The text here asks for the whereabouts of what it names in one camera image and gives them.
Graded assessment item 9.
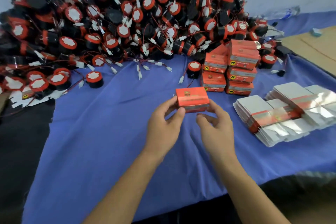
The person's right hand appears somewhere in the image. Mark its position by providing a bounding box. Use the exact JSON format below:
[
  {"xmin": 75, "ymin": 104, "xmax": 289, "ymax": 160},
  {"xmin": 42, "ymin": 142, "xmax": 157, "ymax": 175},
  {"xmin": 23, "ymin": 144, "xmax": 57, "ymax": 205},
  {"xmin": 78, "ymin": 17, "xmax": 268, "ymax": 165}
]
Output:
[{"xmin": 196, "ymin": 99, "xmax": 237, "ymax": 165}]

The person's left hand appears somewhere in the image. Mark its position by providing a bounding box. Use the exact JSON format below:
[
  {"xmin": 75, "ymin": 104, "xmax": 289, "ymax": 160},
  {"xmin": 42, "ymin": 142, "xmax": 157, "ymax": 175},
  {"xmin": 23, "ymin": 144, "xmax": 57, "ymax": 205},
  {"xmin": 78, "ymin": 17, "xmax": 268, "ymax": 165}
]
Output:
[{"xmin": 143, "ymin": 95, "xmax": 186, "ymax": 164}]

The orange white paper box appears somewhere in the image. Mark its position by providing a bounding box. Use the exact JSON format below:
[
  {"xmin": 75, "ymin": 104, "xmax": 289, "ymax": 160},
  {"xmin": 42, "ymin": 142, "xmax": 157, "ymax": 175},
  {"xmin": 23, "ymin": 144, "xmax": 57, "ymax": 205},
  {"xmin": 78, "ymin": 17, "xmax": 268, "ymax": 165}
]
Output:
[
  {"xmin": 201, "ymin": 71, "xmax": 226, "ymax": 93},
  {"xmin": 175, "ymin": 86, "xmax": 211, "ymax": 113},
  {"xmin": 207, "ymin": 44, "xmax": 229, "ymax": 58},
  {"xmin": 226, "ymin": 80, "xmax": 255, "ymax": 96},
  {"xmin": 230, "ymin": 40, "xmax": 259, "ymax": 49},
  {"xmin": 227, "ymin": 45, "xmax": 260, "ymax": 70},
  {"xmin": 227, "ymin": 66, "xmax": 257, "ymax": 84},
  {"xmin": 204, "ymin": 54, "xmax": 228, "ymax": 74}
]

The stack of paper boxes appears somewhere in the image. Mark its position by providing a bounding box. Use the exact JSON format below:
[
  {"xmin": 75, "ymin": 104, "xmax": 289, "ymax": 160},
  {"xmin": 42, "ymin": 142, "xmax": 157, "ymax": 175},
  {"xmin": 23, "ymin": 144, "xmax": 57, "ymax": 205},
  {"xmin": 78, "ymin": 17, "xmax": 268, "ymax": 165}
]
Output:
[{"xmin": 232, "ymin": 82, "xmax": 336, "ymax": 147}]

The single red black buzzer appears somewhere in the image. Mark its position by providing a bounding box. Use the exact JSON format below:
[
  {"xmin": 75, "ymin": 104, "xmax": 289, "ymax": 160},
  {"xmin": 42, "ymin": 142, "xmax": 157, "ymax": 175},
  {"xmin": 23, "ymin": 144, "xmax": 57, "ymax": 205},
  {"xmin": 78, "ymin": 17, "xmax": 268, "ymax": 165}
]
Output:
[
  {"xmin": 79, "ymin": 70, "xmax": 104, "ymax": 89},
  {"xmin": 178, "ymin": 61, "xmax": 203, "ymax": 85}
]

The pile of black red buzzers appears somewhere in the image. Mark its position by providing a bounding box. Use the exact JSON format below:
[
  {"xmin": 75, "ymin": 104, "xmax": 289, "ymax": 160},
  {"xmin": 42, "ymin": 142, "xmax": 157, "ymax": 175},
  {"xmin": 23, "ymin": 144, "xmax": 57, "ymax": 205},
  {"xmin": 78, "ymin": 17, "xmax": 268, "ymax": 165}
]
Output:
[{"xmin": 0, "ymin": 0, "xmax": 287, "ymax": 96}]

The person's left forearm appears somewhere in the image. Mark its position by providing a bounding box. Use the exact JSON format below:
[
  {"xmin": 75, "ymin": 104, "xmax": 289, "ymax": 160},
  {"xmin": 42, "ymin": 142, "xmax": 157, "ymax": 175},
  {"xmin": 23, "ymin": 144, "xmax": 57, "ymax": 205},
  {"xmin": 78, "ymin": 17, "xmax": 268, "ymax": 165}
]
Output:
[{"xmin": 84, "ymin": 150, "xmax": 169, "ymax": 224}]

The person's right forearm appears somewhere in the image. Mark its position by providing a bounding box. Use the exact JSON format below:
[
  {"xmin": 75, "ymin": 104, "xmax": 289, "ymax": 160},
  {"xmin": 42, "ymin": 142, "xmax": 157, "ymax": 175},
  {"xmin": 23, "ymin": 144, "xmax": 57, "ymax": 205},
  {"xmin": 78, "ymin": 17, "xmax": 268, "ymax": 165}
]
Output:
[{"xmin": 212, "ymin": 153, "xmax": 289, "ymax": 224}]

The blue cloth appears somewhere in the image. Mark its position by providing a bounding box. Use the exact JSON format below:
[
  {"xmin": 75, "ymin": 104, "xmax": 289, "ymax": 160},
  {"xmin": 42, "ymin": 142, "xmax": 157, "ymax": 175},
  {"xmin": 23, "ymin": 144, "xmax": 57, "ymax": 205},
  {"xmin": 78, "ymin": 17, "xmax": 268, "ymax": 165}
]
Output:
[{"xmin": 21, "ymin": 11, "xmax": 336, "ymax": 224}]

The brown cardboard sheet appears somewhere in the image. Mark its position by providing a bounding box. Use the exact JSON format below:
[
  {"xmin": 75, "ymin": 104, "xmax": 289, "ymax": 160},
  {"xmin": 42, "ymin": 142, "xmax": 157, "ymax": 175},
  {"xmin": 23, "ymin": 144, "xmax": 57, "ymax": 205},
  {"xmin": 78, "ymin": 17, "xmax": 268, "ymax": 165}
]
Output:
[{"xmin": 281, "ymin": 26, "xmax": 336, "ymax": 77}]

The clear plastic bottle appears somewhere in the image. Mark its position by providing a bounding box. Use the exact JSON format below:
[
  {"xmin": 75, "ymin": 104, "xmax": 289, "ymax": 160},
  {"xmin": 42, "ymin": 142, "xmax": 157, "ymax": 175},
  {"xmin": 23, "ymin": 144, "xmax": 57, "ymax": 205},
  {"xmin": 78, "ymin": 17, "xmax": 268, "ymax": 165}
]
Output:
[{"xmin": 268, "ymin": 6, "xmax": 301, "ymax": 21}]

